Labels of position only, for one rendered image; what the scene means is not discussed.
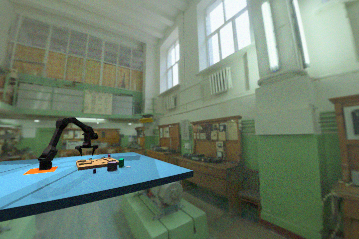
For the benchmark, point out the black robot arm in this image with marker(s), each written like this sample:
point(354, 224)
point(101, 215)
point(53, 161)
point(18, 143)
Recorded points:
point(50, 152)

